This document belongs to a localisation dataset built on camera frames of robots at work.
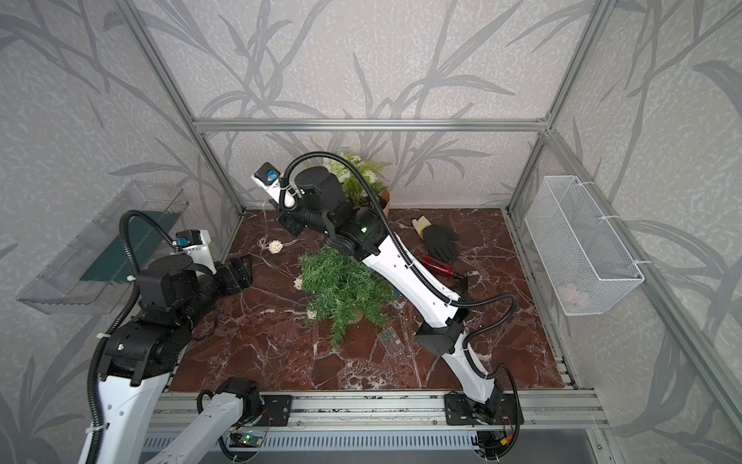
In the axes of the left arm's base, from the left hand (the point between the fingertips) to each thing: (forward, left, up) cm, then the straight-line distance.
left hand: (241, 259), depth 64 cm
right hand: (+9, -8, +11) cm, 17 cm away
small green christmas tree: (-4, -22, -6) cm, 23 cm away
